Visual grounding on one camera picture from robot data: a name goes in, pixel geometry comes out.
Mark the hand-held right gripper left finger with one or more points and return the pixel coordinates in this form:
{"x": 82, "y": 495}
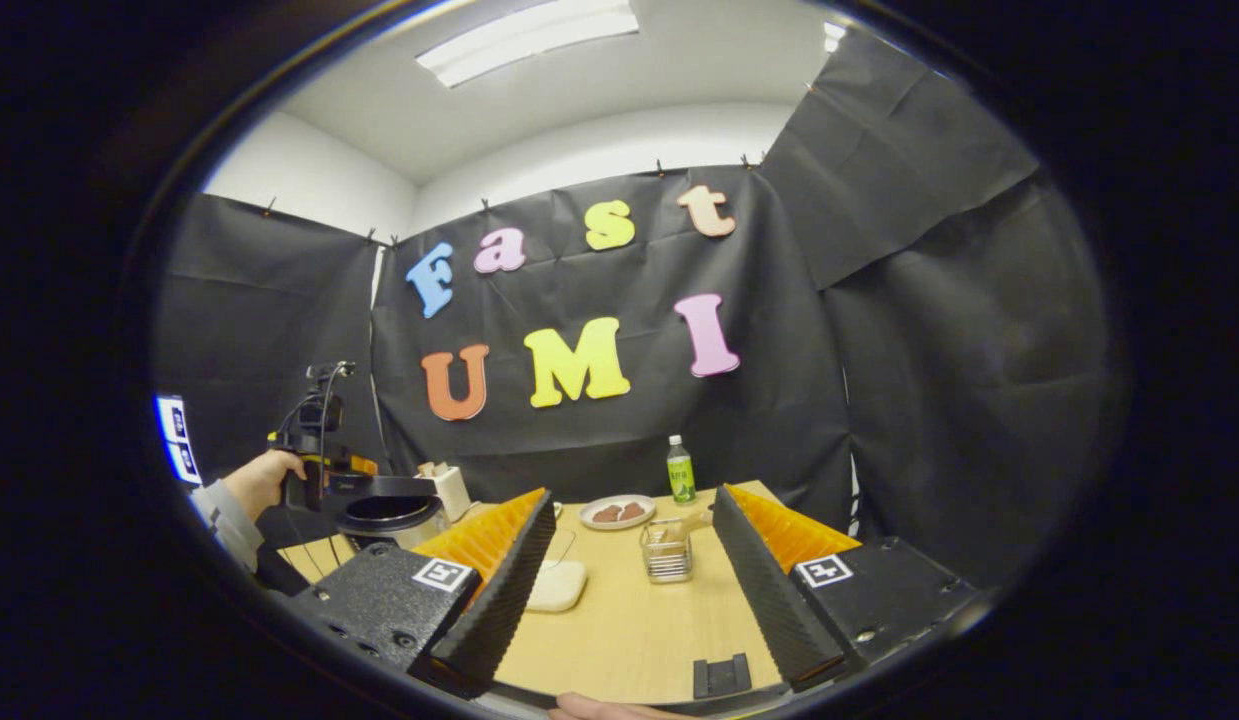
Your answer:
{"x": 489, "y": 600}

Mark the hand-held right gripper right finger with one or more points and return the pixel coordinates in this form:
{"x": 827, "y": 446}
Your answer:
{"x": 764, "y": 590}

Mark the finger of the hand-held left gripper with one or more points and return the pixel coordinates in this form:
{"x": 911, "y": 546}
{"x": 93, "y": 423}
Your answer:
{"x": 364, "y": 465}

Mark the black and silver rice cooker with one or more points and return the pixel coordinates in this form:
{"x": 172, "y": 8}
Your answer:
{"x": 389, "y": 510}

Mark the white toaster with bread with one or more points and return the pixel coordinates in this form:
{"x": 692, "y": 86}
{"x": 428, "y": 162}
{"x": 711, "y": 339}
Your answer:
{"x": 451, "y": 492}

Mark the green tea bottle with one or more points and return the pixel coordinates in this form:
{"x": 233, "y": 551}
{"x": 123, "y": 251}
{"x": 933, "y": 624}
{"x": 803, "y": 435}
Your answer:
{"x": 681, "y": 475}

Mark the brown meat piece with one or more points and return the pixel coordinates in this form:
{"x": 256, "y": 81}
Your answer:
{"x": 607, "y": 514}
{"x": 633, "y": 511}

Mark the round white plate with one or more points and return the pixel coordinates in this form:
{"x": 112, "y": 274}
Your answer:
{"x": 619, "y": 524}

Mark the black backdrop cloth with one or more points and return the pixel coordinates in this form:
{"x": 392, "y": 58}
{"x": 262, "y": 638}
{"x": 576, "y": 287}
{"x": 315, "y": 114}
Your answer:
{"x": 879, "y": 350}

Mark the large ceiling light panel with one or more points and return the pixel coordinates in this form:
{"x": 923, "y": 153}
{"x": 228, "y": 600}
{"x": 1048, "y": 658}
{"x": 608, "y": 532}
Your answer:
{"x": 524, "y": 40}

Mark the small ceiling light panel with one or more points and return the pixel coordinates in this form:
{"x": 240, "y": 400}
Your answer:
{"x": 834, "y": 36}

